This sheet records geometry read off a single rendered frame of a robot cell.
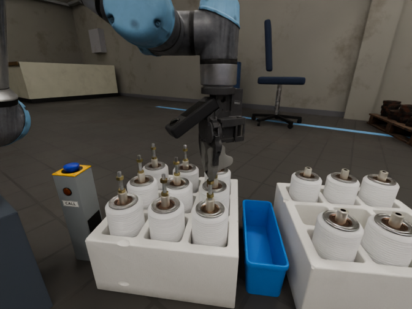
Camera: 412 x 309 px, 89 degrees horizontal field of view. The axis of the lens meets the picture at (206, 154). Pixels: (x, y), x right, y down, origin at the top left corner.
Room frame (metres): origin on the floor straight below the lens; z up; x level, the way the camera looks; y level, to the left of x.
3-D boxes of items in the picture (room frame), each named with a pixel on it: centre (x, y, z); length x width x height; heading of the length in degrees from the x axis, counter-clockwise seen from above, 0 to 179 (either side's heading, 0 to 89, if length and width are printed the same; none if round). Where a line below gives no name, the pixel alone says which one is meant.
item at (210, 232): (0.45, -0.01, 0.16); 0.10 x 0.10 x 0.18
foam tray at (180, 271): (0.58, 0.09, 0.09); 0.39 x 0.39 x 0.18; 82
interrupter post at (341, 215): (0.41, -0.32, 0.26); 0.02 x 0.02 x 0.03
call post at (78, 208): (0.55, 0.39, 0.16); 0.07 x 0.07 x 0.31; 82
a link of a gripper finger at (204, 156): (0.48, -0.02, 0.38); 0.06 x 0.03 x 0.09; 115
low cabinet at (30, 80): (5.58, 3.67, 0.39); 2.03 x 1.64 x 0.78; 145
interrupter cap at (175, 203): (0.47, 0.11, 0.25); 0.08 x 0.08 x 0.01
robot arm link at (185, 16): (0.44, 0.08, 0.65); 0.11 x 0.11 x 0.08; 88
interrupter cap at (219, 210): (0.45, -0.01, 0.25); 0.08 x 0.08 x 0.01
